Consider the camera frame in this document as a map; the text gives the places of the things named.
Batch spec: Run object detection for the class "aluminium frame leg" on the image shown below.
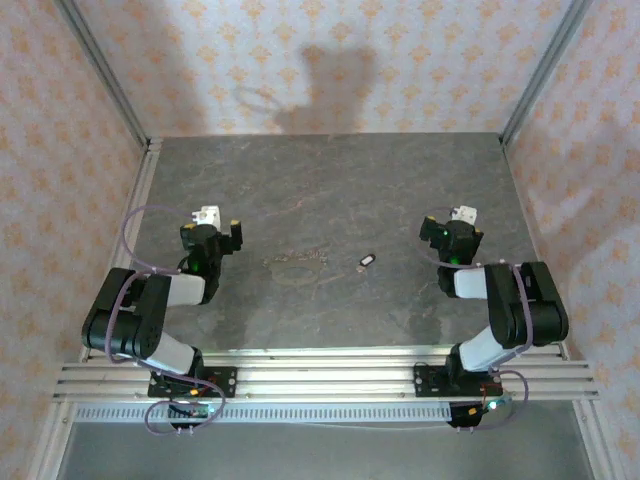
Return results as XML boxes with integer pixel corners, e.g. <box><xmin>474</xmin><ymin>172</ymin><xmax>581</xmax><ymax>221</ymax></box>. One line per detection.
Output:
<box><xmin>572</xmin><ymin>399</ymin><xmax>626</xmax><ymax>480</ymax></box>
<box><xmin>29</xmin><ymin>399</ymin><xmax>76</xmax><ymax>480</ymax></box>

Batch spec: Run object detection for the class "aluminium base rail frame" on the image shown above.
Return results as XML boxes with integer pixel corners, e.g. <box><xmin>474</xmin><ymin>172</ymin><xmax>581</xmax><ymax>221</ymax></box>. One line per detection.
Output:
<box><xmin>52</xmin><ymin>347</ymin><xmax>600</xmax><ymax>402</ymax></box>

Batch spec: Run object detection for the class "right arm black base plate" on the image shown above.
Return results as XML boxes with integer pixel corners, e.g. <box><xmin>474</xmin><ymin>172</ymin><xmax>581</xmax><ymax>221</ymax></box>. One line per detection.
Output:
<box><xmin>414</xmin><ymin>363</ymin><xmax>504</xmax><ymax>400</ymax></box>

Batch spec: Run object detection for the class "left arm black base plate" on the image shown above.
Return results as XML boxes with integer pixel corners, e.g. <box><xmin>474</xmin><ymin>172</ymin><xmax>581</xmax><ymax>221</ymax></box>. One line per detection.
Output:
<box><xmin>148</xmin><ymin>366</ymin><xmax>238</xmax><ymax>400</ymax></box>

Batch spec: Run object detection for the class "aluminium side rail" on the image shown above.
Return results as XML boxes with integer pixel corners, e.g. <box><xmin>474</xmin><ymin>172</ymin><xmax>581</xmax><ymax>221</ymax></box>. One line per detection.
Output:
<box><xmin>78</xmin><ymin>138</ymin><xmax>164</xmax><ymax>362</ymax></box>

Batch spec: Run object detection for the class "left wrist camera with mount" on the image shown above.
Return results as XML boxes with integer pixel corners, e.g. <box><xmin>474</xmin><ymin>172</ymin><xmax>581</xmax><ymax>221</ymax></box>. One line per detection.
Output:
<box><xmin>191</xmin><ymin>204</ymin><xmax>222</xmax><ymax>226</ymax></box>

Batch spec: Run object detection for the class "grey metal lower panel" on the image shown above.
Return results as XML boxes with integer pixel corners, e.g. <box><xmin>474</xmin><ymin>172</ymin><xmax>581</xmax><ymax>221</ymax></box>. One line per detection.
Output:
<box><xmin>57</xmin><ymin>422</ymin><xmax>599</xmax><ymax>480</ymax></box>

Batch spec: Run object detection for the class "left aluminium corner post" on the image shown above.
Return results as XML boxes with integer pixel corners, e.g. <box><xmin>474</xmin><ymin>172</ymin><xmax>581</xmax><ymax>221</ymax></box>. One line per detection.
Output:
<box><xmin>52</xmin><ymin>0</ymin><xmax>151</xmax><ymax>149</ymax></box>

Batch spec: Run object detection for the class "aluminium corner post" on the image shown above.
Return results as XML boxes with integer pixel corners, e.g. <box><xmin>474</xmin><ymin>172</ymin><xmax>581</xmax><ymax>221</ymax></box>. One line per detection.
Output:
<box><xmin>52</xmin><ymin>0</ymin><xmax>151</xmax><ymax>149</ymax></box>
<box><xmin>499</xmin><ymin>0</ymin><xmax>596</xmax><ymax>147</ymax></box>

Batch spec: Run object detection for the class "slotted grey cable duct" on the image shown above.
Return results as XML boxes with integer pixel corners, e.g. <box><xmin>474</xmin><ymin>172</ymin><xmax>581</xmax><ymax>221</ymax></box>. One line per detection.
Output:
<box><xmin>74</xmin><ymin>403</ymin><xmax>454</xmax><ymax>425</ymax></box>

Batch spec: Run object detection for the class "right aluminium corner post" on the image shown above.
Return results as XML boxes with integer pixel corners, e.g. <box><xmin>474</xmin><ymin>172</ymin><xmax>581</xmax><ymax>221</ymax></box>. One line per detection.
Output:
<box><xmin>499</xmin><ymin>0</ymin><xmax>596</xmax><ymax>147</ymax></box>

